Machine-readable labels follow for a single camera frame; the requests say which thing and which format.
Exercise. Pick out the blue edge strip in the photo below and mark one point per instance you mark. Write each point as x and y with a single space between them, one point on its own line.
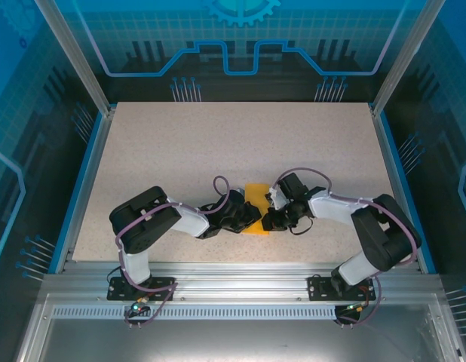
77 190
397 162

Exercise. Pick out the orange cloth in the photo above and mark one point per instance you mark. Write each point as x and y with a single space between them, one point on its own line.
255 194

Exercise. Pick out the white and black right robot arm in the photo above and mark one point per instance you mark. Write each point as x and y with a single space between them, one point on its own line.
338 213

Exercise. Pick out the aluminium frame post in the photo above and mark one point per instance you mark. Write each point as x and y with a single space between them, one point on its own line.
402 56
78 56

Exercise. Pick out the steel sheet panel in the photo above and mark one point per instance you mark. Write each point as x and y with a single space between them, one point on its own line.
236 339

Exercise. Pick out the small connector with green light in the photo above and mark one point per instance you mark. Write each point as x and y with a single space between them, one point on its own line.
137 310
355 307

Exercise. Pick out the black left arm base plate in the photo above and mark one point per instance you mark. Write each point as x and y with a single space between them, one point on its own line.
114 294

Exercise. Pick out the aluminium side rail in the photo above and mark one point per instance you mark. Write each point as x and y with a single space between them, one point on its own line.
87 188
388 162

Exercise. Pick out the aluminium mounting beam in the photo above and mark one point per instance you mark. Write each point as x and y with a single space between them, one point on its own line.
236 279

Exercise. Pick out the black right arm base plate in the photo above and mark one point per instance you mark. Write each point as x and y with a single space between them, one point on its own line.
316 288

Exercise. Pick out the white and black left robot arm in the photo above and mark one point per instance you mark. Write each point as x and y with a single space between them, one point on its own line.
187 222

